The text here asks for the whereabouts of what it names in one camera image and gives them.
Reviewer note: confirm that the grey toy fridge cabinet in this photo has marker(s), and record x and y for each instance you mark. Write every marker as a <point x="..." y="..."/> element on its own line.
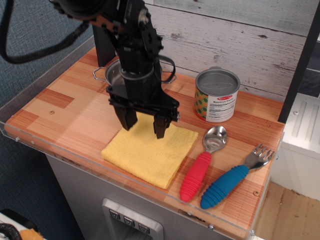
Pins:
<point x="104" y="211"/>

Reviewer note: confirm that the orange cloth at corner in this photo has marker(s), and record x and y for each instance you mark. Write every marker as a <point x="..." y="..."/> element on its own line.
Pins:
<point x="30" y="234"/>

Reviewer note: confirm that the toy food can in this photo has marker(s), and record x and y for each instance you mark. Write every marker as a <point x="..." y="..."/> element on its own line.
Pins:
<point x="216" y="91"/>

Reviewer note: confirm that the black left frame post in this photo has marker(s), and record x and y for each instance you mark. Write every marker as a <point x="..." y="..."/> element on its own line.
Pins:
<point x="104" y="49"/>

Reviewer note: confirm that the blue handled fork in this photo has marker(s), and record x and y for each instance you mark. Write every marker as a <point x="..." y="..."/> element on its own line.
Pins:
<point x="220" y="188"/>

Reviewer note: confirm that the yellow cloth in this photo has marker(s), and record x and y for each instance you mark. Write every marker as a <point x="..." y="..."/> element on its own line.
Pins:
<point x="139" y="152"/>

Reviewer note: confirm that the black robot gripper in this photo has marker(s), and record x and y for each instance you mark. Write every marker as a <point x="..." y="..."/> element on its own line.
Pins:
<point x="143" y="94"/>

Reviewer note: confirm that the black frame post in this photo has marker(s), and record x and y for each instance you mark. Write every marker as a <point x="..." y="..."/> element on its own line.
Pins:
<point x="301" y="67"/>
<point x="104" y="49"/>

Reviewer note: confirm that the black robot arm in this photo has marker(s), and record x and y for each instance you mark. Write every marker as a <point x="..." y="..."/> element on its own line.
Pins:
<point x="129" y="27"/>

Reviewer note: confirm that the black right frame post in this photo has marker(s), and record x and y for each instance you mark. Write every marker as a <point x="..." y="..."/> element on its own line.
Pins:
<point x="301" y="67"/>

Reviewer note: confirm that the red handled spoon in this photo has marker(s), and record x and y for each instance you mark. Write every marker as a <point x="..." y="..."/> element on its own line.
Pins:
<point x="214" y="140"/>

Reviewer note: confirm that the clear acrylic guard rail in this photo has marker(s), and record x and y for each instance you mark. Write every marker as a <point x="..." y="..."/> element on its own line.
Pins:
<point x="100" y="168"/>

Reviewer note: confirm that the white toy cabinet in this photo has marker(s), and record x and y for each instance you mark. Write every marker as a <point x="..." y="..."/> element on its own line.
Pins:
<point x="297" y="166"/>

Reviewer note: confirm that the stainless steel pot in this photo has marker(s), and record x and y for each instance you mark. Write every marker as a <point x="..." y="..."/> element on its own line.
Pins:
<point x="113" y="75"/>

